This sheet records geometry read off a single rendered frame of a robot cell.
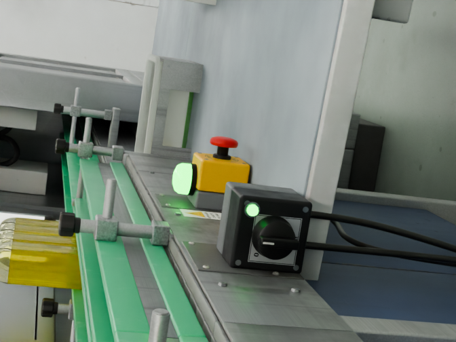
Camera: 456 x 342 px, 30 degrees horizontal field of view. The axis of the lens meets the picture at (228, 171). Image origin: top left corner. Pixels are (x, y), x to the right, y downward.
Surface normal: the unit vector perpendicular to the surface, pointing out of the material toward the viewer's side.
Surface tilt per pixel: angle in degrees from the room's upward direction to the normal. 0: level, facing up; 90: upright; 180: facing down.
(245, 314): 90
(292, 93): 0
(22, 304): 89
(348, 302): 90
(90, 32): 90
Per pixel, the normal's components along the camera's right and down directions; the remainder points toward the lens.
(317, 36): -0.97, -0.11
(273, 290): 0.15, -0.98
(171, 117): 0.20, 0.18
